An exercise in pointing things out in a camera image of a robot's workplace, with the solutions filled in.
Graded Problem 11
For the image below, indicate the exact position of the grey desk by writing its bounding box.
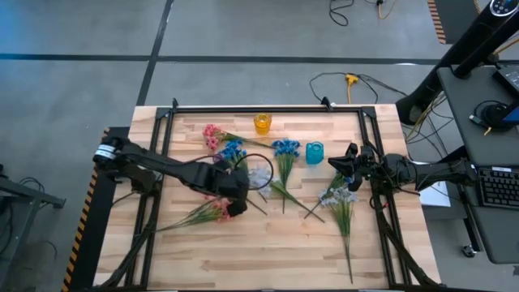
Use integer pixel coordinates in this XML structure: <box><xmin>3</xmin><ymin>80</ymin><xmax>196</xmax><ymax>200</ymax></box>
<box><xmin>436</xmin><ymin>64</ymin><xmax>519</xmax><ymax>265</ymax></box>

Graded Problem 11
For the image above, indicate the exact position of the yellow glass vase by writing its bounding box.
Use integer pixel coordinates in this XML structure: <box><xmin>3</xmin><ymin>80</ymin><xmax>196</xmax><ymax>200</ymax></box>
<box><xmin>253</xmin><ymin>112</ymin><xmax>272</xmax><ymax>136</ymax></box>

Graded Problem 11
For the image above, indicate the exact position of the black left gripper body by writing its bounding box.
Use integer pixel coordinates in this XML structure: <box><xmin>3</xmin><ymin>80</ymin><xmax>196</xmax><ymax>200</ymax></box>
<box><xmin>206</xmin><ymin>168</ymin><xmax>251</xmax><ymax>218</ymax></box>

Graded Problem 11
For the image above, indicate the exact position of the black keyboard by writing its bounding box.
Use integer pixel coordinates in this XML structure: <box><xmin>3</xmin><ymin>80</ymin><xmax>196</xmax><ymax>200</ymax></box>
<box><xmin>477</xmin><ymin>166</ymin><xmax>519</xmax><ymax>210</ymax></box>

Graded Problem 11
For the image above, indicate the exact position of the yellow wire bundle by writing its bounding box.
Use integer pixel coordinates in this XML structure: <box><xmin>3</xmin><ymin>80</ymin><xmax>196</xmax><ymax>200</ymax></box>
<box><xmin>405</xmin><ymin>91</ymin><xmax>447</xmax><ymax>143</ymax></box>

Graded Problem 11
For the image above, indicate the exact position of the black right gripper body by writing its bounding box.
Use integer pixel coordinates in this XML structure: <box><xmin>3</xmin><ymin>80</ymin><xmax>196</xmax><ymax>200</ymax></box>
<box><xmin>346</xmin><ymin>141</ymin><xmax>380</xmax><ymax>193</ymax></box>

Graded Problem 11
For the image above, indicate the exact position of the blue flat device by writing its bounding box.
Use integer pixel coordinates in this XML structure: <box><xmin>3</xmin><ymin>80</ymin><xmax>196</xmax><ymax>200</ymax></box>
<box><xmin>501</xmin><ymin>103</ymin><xmax>519</xmax><ymax>123</ymax></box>

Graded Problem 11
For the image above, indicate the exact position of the teal glass vase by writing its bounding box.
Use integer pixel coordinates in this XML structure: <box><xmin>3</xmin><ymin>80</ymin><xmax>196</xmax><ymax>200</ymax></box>
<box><xmin>305</xmin><ymin>140</ymin><xmax>325</xmax><ymax>165</ymax></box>

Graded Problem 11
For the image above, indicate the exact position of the black tower fan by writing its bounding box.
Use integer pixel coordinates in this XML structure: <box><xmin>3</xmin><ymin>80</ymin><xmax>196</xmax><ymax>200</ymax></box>
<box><xmin>395</xmin><ymin>0</ymin><xmax>519</xmax><ymax>126</ymax></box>

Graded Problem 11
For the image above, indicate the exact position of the blue artificial flower bunch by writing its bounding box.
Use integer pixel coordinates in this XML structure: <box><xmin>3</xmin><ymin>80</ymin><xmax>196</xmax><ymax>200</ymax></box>
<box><xmin>271</xmin><ymin>137</ymin><xmax>302</xmax><ymax>215</ymax></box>
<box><xmin>217</xmin><ymin>139</ymin><xmax>269</xmax><ymax>204</ymax></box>
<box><xmin>303</xmin><ymin>170</ymin><xmax>354</xmax><ymax>220</ymax></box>

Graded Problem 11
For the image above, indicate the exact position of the white paper sheet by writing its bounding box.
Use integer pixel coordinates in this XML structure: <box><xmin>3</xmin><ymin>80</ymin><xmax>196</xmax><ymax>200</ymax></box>
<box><xmin>418</xmin><ymin>178</ymin><xmax>452</xmax><ymax>208</ymax></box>

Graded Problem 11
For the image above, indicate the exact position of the black aluminium table frame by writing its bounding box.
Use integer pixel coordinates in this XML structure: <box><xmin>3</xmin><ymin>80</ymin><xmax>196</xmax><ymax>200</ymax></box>
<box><xmin>96</xmin><ymin>97</ymin><xmax>444</xmax><ymax>291</ymax></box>

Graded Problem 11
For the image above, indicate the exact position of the yellow floor cable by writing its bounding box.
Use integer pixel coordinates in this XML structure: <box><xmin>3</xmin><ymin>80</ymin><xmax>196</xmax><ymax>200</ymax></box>
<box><xmin>375</xmin><ymin>0</ymin><xmax>397</xmax><ymax>20</ymax></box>

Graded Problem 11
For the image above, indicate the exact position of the yellow power plug cable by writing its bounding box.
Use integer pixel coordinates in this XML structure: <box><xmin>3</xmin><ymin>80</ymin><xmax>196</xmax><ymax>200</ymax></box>
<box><xmin>344</xmin><ymin>72</ymin><xmax>360</xmax><ymax>105</ymax></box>

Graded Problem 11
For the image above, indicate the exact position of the black round desk device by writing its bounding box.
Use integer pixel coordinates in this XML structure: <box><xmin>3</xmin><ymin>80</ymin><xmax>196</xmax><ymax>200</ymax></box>
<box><xmin>472</xmin><ymin>100</ymin><xmax>518</xmax><ymax>131</ymax></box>

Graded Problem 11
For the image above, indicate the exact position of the dark laptop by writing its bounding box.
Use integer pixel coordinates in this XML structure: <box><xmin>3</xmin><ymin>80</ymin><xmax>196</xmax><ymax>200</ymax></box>
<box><xmin>491</xmin><ymin>64</ymin><xmax>519</xmax><ymax>97</ymax></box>

